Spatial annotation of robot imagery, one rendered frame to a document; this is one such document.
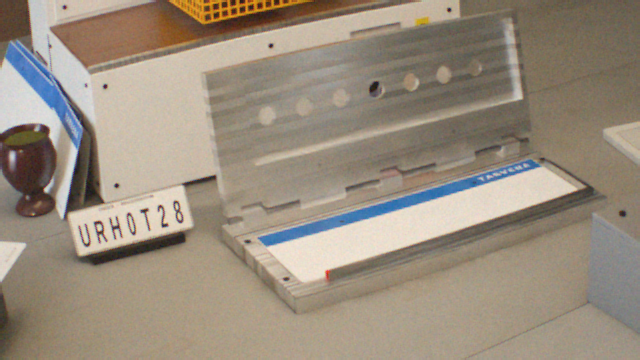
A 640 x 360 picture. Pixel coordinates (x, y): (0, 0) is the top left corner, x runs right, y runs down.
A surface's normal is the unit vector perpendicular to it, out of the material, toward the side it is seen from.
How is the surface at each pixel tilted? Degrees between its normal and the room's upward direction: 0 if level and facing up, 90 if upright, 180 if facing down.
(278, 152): 79
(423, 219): 0
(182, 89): 90
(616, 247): 90
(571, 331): 0
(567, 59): 0
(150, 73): 90
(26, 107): 63
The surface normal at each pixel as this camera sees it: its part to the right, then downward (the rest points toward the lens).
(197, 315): -0.06, -0.91
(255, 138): 0.43, 0.16
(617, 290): -0.86, 0.25
